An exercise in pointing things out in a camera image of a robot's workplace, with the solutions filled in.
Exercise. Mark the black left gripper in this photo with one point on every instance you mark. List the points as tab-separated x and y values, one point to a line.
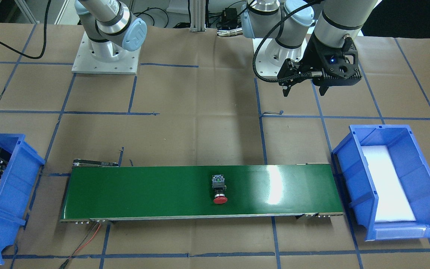
313	56

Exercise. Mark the red push button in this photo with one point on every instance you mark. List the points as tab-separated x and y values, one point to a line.
219	187

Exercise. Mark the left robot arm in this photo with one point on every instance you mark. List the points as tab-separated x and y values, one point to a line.
306	40

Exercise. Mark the blue destination bin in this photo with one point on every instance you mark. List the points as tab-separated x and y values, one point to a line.
21	174

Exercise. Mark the green conveyor belt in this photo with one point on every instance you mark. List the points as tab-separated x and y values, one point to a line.
185	192

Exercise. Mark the black power adapter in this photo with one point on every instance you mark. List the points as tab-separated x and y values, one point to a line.
229	14

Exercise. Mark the blue source bin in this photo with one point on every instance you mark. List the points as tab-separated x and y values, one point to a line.
411	168

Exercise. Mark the white foam pad source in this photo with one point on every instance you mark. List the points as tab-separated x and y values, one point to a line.
393	205

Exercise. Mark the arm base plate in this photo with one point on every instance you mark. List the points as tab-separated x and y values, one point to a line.
271	57
104	58

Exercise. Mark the aluminium frame post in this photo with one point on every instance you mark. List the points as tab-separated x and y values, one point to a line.
197	13

